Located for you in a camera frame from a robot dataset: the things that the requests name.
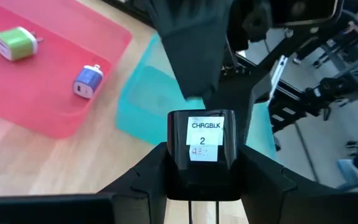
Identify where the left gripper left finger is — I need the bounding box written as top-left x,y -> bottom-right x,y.
0,141 -> 168,224

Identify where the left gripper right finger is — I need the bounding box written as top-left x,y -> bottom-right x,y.
239,144 -> 358,224

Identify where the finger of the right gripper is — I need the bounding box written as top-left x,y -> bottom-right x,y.
203,73 -> 273,144
147,0 -> 235,100

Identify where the black charger block white label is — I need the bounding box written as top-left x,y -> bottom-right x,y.
165,108 -> 241,202

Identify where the purple charger block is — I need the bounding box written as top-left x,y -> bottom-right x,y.
72,63 -> 104,100

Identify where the green charger block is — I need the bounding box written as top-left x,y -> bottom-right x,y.
0,26 -> 44,62

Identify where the teal plastic tray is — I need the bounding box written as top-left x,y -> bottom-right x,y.
114,32 -> 280,163

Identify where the red plastic tray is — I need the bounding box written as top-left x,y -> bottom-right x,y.
0,0 -> 134,139

